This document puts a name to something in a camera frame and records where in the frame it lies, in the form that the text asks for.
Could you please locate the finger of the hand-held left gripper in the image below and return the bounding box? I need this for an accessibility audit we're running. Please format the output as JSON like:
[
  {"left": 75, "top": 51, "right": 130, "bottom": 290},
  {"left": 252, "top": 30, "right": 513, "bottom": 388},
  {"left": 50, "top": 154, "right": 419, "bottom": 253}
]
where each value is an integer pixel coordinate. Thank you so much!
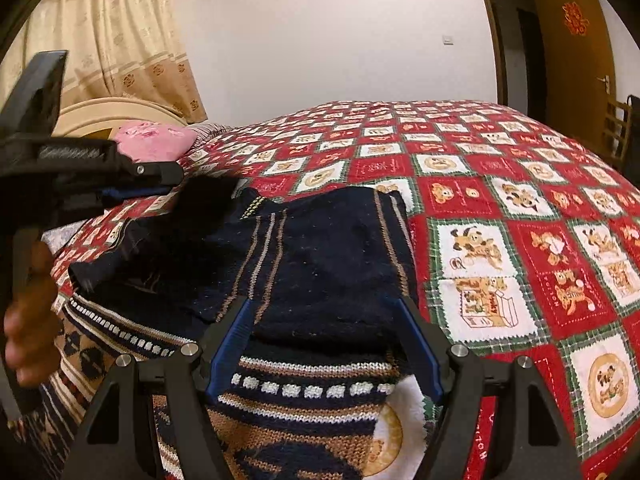
[{"left": 102, "top": 152, "right": 184, "bottom": 202}]

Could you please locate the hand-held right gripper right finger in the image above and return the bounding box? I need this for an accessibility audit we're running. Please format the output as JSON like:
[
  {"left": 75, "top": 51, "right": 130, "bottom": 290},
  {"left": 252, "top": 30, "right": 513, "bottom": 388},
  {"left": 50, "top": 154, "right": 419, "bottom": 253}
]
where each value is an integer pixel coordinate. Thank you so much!
[{"left": 382, "top": 296, "right": 583, "bottom": 480}]

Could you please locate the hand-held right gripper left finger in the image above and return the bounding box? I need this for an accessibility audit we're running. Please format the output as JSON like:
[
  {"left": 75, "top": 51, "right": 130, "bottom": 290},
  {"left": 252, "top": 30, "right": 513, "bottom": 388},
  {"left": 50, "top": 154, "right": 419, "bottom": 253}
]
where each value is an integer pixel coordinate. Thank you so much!
[{"left": 60, "top": 296, "right": 256, "bottom": 480}]

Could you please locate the navy patterned knit sweater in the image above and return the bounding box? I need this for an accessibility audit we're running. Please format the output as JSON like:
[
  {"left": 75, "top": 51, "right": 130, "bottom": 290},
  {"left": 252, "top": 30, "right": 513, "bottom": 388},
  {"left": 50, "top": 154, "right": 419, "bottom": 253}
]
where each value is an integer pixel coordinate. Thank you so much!
[{"left": 10, "top": 185, "right": 438, "bottom": 480}]

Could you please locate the person's left hand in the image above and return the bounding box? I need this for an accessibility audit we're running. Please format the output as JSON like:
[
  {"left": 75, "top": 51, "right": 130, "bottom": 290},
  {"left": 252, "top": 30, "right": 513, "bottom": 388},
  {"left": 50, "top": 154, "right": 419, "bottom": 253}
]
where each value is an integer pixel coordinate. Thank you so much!
[{"left": 4, "top": 242, "right": 63, "bottom": 390}]

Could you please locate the pink pillow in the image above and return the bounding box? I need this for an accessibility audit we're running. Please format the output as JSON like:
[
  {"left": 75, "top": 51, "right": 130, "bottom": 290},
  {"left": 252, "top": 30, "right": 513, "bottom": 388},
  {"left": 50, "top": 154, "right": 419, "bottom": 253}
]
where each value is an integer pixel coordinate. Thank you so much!
[{"left": 112, "top": 120, "right": 197, "bottom": 162}]

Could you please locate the striped pillow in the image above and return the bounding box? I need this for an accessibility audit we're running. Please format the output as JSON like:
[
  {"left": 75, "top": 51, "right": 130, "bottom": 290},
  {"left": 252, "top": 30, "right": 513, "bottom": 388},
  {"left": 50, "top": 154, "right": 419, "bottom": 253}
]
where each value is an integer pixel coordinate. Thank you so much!
[{"left": 186, "top": 122, "right": 236, "bottom": 150}]

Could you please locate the cream wooden headboard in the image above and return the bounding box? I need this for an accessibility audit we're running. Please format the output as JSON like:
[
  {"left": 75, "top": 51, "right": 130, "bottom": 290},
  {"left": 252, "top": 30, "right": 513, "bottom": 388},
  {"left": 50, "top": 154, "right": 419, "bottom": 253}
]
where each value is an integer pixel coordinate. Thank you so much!
[{"left": 50, "top": 97, "right": 188, "bottom": 142}]

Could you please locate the beige patterned curtain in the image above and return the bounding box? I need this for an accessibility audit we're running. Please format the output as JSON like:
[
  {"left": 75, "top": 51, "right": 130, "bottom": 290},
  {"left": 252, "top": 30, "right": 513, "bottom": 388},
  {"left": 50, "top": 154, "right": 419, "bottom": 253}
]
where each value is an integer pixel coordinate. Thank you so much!
[{"left": 0, "top": 0, "right": 204, "bottom": 127}]

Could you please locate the red checked printed blanket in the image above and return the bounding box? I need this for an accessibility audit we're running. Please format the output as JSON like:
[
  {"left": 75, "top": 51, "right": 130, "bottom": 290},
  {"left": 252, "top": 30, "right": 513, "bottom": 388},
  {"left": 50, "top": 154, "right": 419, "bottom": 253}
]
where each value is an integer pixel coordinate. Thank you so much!
[{"left": 40, "top": 100, "right": 640, "bottom": 480}]

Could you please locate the wooden chair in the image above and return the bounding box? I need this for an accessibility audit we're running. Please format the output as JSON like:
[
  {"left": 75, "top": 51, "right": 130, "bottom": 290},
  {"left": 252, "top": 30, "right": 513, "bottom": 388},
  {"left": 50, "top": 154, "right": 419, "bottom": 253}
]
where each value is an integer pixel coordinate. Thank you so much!
[{"left": 597, "top": 94, "right": 640, "bottom": 173}]

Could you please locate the brown wooden door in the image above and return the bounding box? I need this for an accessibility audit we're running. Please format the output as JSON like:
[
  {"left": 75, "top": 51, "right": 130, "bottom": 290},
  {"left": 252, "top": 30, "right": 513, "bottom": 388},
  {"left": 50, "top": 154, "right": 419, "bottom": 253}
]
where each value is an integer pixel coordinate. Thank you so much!
[{"left": 531, "top": 0, "right": 620, "bottom": 153}]

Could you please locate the red paper door decoration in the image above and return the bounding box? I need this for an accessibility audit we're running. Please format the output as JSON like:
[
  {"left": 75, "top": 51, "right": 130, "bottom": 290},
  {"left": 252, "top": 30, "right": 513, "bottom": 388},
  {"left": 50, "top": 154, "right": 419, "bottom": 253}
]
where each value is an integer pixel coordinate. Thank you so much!
[{"left": 562, "top": 2, "right": 591, "bottom": 37}]

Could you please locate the dark wooden door frame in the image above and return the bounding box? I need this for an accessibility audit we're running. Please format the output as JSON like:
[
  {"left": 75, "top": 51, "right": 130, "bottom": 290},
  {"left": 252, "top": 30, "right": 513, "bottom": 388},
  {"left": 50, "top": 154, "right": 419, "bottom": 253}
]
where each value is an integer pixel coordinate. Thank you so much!
[{"left": 474, "top": 0, "right": 540, "bottom": 107}]

